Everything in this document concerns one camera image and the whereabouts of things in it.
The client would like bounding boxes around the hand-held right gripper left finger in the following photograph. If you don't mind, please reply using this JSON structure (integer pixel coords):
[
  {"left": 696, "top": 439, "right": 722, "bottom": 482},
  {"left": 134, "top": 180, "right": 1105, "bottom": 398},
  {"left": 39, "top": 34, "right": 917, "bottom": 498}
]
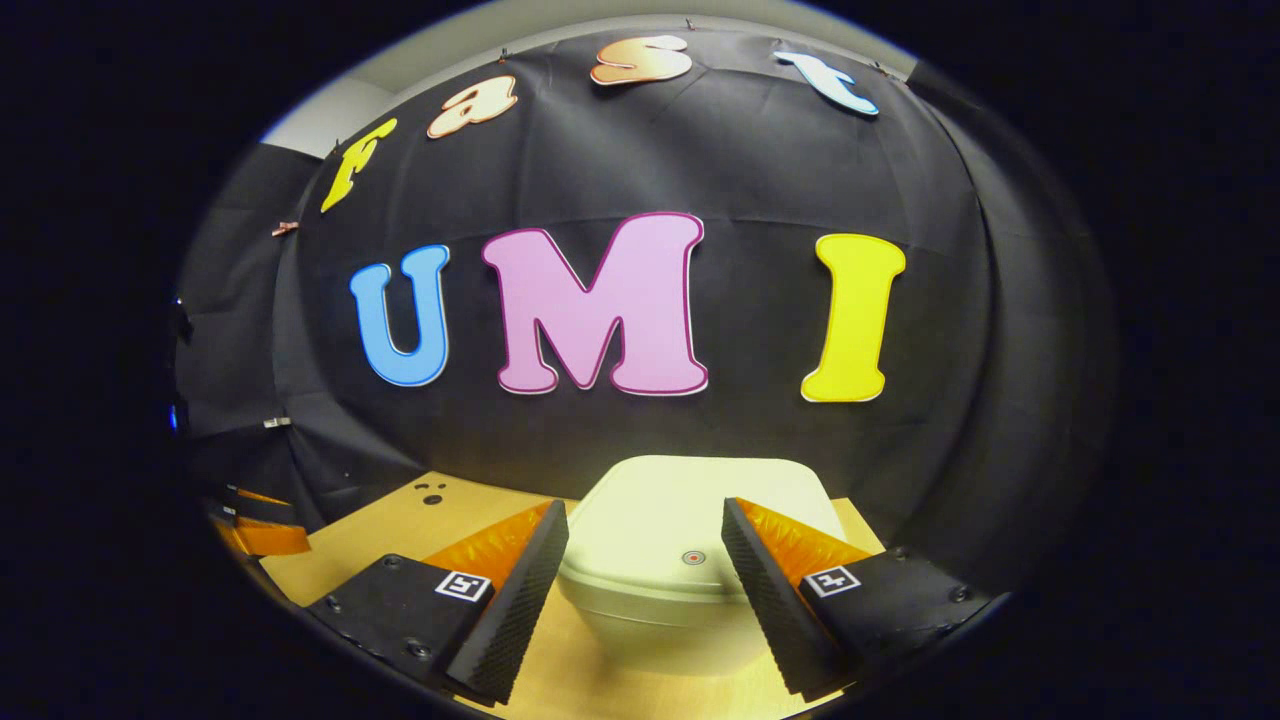
[{"left": 303, "top": 498, "right": 571, "bottom": 706}]

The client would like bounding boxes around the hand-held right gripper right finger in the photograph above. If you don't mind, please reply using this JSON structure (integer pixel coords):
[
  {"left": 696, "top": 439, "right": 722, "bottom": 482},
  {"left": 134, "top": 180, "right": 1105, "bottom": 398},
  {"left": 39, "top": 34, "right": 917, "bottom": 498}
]
[{"left": 720, "top": 495, "right": 998, "bottom": 705}]

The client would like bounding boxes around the pale green desktop garbage bin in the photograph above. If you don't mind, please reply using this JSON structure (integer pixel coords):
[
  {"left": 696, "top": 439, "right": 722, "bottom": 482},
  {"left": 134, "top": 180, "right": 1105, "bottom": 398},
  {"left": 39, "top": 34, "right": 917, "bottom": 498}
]
[{"left": 556, "top": 455, "right": 852, "bottom": 677}]

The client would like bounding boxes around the wooden desktop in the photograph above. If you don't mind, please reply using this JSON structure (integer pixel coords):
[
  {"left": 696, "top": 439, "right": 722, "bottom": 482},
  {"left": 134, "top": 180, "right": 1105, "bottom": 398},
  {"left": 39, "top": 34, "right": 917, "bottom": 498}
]
[{"left": 215, "top": 470, "right": 886, "bottom": 720}]

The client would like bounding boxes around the black backdrop cloth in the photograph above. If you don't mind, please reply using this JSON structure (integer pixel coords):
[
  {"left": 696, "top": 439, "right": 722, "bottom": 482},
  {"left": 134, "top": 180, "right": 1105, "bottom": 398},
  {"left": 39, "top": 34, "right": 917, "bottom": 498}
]
[{"left": 172, "top": 25, "right": 1116, "bottom": 601}]

